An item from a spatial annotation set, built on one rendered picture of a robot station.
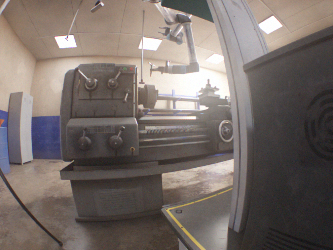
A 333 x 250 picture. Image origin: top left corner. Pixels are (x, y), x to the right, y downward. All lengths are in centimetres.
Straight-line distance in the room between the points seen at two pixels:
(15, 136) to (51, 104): 162
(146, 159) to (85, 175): 52
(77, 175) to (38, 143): 412
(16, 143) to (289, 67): 439
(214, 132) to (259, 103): 104
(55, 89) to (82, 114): 394
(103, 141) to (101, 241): 70
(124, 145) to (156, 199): 55
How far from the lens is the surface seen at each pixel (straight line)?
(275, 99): 28
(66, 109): 120
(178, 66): 138
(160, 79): 502
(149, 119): 118
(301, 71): 27
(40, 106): 516
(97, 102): 115
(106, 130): 98
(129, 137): 99
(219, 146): 132
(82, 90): 118
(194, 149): 138
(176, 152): 128
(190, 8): 93
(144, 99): 138
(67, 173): 107
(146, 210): 128
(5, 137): 339
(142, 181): 116
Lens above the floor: 70
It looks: 3 degrees up
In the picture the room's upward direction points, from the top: 3 degrees counter-clockwise
